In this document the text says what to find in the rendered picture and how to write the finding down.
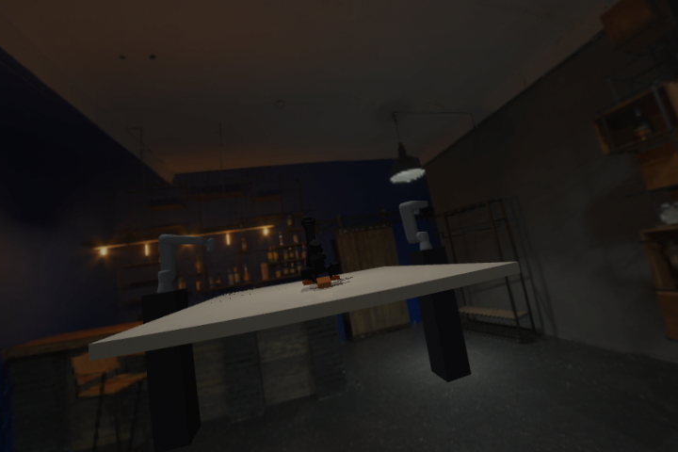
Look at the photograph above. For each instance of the brown block with black square face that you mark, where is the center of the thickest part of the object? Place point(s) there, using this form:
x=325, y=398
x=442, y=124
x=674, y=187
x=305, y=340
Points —
x=323, y=282

